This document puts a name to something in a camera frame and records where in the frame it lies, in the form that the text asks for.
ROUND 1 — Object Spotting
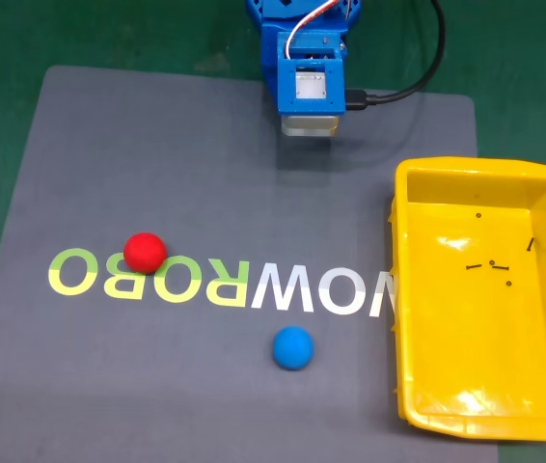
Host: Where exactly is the yellow plastic bin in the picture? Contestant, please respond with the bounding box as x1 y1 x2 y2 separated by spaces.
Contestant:
387 156 546 443

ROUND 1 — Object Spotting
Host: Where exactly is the red ball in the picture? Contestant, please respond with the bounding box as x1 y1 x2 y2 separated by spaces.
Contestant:
123 231 168 276

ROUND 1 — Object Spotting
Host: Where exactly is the gray printed mat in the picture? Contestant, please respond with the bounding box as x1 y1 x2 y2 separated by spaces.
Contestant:
0 65 500 463

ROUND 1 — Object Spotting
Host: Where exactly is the black USB cable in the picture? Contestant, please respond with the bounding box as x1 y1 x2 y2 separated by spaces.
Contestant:
346 0 447 113

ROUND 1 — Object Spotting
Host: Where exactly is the white red servo wire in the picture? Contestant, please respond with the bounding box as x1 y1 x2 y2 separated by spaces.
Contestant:
287 0 341 60

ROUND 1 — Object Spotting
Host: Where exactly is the blue ball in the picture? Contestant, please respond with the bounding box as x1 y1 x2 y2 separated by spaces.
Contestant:
271 326 315 371

